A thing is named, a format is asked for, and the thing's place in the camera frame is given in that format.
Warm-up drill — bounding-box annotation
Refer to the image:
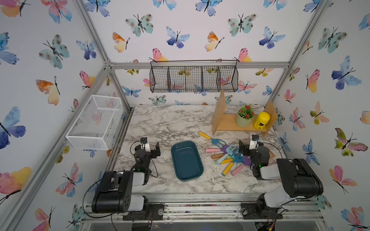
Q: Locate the blue rake yellow handle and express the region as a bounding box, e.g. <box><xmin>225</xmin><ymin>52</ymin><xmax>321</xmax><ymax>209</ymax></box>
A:
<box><xmin>198</xmin><ymin>131</ymin><xmax>227</xmax><ymax>148</ymax></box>

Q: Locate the teal plastic storage box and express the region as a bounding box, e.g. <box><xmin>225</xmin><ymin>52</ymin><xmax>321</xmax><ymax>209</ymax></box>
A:
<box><xmin>171</xmin><ymin>141</ymin><xmax>204</xmax><ymax>182</ymax></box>

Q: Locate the light blue fork white handle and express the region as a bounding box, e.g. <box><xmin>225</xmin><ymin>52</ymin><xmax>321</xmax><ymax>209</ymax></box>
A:
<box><xmin>216</xmin><ymin>145</ymin><xmax>239</xmax><ymax>165</ymax></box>

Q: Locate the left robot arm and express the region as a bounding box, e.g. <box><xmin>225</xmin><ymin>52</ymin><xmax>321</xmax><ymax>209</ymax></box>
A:
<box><xmin>91</xmin><ymin>141</ymin><xmax>161</xmax><ymax>214</ymax></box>

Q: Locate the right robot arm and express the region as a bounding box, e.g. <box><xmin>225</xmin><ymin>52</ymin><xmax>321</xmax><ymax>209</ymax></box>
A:
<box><xmin>239</xmin><ymin>141</ymin><xmax>324</xmax><ymax>209</ymax></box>

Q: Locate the yellow canister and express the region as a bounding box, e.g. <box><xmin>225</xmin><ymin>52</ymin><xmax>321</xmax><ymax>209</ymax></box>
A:
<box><xmin>253</xmin><ymin>112</ymin><xmax>271</xmax><ymax>130</ymax></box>

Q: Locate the potted red flower plant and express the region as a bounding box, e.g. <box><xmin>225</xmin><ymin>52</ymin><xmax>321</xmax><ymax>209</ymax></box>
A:
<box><xmin>235</xmin><ymin>104</ymin><xmax>255</xmax><ymax>128</ymax></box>

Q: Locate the wooden shelf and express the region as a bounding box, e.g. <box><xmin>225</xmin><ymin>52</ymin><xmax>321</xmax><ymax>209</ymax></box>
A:
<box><xmin>212</xmin><ymin>90</ymin><xmax>278</xmax><ymax>136</ymax></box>

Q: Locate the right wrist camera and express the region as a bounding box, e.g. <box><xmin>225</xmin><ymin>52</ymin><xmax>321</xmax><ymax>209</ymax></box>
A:
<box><xmin>249</xmin><ymin>134</ymin><xmax>259</xmax><ymax>150</ymax></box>

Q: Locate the purple rake pink handle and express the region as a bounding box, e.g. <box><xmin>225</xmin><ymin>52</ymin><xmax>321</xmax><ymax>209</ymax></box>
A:
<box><xmin>205</xmin><ymin>145</ymin><xmax>229</xmax><ymax>154</ymax></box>
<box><xmin>231</xmin><ymin>157</ymin><xmax>252</xmax><ymax>176</ymax></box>

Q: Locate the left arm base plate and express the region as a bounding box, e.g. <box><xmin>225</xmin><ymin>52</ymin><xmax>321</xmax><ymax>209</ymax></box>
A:
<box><xmin>122</xmin><ymin>204</ymin><xmax>164</xmax><ymax>221</ymax></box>

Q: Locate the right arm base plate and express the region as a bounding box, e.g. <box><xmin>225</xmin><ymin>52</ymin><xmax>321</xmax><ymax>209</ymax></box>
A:
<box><xmin>241</xmin><ymin>203</ymin><xmax>283</xmax><ymax>220</ymax></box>

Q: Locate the white mesh wall basket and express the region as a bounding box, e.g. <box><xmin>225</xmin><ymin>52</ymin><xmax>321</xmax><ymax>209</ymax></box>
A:
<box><xmin>66</xmin><ymin>95</ymin><xmax>123</xmax><ymax>151</ymax></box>

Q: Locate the black wire wall basket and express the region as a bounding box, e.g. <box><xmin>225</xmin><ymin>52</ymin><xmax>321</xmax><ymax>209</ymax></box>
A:
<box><xmin>149</xmin><ymin>60</ymin><xmax>239</xmax><ymax>95</ymax></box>

